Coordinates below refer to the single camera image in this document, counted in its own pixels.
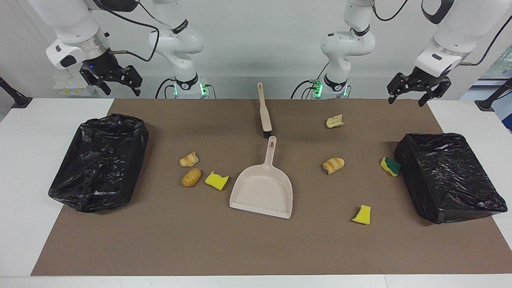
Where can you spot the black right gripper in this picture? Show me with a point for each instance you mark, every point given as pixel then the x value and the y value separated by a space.
pixel 102 66

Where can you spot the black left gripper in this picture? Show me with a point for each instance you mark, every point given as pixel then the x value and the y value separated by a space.
pixel 424 78

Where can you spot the yellow sponge with green pad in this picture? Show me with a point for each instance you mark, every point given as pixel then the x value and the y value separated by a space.
pixel 390 167

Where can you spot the pale bread piece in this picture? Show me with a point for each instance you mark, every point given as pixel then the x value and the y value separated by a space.
pixel 334 121

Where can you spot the small striped croissant piece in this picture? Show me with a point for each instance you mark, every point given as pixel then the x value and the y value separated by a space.
pixel 188 160

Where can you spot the large striped croissant piece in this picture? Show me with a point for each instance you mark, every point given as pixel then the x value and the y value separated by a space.
pixel 333 164

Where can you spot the brown oval bread roll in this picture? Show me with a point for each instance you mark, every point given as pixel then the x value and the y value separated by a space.
pixel 191 177

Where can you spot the small yellow sponge piece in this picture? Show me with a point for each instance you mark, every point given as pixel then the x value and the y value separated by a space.
pixel 362 216

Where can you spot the notched yellow sponge piece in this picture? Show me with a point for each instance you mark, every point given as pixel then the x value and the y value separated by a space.
pixel 216 182

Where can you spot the beige hand brush black bristles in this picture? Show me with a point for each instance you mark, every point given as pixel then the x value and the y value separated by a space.
pixel 264 116

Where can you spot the beige plastic dustpan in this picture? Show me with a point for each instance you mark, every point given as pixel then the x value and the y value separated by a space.
pixel 262 192

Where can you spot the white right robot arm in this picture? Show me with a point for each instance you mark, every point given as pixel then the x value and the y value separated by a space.
pixel 176 40

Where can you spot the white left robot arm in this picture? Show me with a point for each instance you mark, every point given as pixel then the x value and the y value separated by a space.
pixel 348 44

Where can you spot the right black bin bag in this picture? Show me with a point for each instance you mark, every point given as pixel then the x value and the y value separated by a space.
pixel 96 168

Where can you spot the boxy bin with black bag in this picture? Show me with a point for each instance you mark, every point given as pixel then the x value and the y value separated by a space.
pixel 448 176

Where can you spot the black stand foot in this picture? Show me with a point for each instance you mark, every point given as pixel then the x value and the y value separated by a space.
pixel 486 104
pixel 20 100

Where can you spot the blue object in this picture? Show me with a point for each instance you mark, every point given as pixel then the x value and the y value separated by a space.
pixel 508 118

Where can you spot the brown paper table mat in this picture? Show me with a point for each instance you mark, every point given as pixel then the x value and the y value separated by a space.
pixel 256 248

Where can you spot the white wall socket box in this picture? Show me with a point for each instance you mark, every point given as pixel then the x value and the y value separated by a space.
pixel 74 87

